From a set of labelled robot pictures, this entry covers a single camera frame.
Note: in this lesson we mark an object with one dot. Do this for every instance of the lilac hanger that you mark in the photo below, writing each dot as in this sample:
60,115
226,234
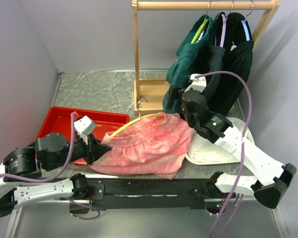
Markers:
223,30

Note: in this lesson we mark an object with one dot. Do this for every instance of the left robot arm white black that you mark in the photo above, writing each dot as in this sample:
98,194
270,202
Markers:
21,181

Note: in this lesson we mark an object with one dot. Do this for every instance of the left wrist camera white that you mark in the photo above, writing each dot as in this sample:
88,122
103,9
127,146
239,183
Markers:
84,127

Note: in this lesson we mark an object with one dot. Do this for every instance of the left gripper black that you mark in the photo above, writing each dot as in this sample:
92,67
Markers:
95,149

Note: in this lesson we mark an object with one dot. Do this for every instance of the white cloth basket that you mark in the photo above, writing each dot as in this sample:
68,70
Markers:
203,152

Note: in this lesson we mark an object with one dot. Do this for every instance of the yellow clothes hanger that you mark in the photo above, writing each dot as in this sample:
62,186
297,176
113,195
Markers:
139,118

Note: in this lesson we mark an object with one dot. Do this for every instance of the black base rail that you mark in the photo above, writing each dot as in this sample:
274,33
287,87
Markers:
136,193

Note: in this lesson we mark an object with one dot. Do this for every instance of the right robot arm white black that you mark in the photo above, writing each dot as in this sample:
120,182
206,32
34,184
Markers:
217,141

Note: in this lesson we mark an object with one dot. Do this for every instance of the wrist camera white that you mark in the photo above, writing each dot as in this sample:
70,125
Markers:
196,82
84,127

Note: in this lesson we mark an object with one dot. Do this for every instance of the lime green hanger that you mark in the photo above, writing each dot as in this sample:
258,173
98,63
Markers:
199,31

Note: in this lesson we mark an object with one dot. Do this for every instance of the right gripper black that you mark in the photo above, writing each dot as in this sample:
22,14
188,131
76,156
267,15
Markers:
175,93

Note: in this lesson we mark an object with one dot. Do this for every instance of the dark grey shorts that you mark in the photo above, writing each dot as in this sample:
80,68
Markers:
214,54

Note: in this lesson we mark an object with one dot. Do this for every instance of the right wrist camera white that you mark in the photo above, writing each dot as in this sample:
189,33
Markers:
196,82

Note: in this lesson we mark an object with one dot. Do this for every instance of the light blue hanger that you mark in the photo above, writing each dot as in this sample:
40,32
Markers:
245,28

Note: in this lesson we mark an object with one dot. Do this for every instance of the wooden clothes rack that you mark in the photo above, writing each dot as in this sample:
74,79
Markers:
149,92

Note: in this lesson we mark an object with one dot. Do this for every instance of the pink patterned shorts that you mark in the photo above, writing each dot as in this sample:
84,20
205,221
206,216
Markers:
155,145

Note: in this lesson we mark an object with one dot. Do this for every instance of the teal green shorts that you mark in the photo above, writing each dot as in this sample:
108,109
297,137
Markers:
178,74

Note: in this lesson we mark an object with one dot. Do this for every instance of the red plastic tray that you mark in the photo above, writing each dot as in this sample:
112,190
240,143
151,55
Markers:
59,121

